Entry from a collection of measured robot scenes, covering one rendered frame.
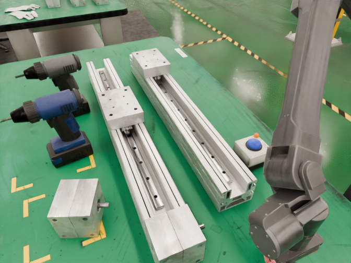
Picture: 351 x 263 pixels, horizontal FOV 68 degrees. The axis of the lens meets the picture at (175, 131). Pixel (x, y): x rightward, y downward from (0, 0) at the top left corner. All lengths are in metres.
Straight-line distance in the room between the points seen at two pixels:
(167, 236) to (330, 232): 0.40
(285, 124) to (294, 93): 0.06
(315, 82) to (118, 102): 0.56
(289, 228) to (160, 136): 0.55
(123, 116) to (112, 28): 1.56
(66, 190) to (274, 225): 0.45
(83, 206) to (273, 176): 0.40
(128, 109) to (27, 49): 1.57
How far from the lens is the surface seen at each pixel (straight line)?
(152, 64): 1.04
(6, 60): 3.67
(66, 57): 0.95
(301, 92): 0.49
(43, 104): 0.74
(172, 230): 0.57
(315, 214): 0.48
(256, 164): 0.80
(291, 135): 0.46
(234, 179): 0.72
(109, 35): 2.29
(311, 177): 0.44
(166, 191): 0.63
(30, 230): 0.76
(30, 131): 1.03
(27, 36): 2.25
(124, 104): 0.83
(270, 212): 0.43
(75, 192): 0.66
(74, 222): 0.64
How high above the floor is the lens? 1.37
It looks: 41 degrees down
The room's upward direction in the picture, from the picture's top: straight up
